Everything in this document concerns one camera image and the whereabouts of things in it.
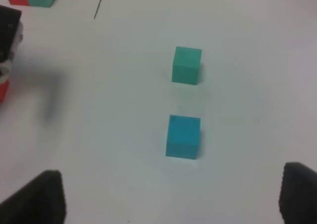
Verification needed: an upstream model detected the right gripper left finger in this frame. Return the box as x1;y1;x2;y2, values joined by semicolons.
0;170;67;224

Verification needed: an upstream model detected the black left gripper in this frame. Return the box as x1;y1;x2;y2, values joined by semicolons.
0;5;23;84

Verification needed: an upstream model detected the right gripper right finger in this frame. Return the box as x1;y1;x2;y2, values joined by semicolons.
278;162;317;224

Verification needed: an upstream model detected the blue cube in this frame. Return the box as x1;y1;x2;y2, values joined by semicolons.
165;115;201;160

